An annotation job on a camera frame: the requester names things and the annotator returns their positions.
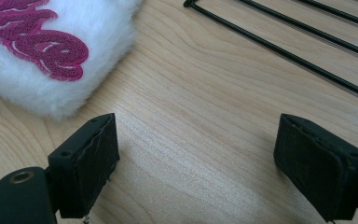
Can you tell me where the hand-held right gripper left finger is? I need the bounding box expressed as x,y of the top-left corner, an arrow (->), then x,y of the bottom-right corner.
47,112 -> 121,219

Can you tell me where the white fluffy pouch pink lettering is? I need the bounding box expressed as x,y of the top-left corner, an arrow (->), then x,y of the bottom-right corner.
0,0 -> 144,120

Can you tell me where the black wire rack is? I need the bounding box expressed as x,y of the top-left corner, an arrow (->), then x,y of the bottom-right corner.
182,0 -> 358,104

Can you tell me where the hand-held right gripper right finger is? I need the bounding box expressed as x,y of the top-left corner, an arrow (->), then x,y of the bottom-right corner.
273,113 -> 358,222

